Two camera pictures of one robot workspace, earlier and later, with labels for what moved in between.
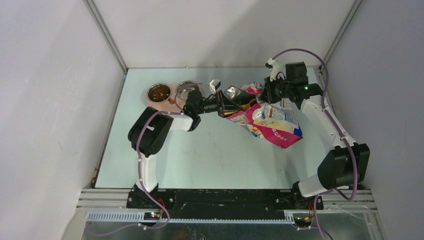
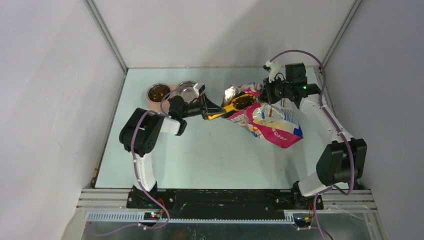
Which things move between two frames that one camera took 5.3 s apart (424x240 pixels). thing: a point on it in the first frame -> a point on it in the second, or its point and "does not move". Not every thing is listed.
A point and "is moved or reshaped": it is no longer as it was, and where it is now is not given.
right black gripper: x=267 y=95 does not move
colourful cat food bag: x=277 y=122 does not move
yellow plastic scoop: x=252 y=102 is moved or reshaped
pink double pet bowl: x=163 y=95 does not move
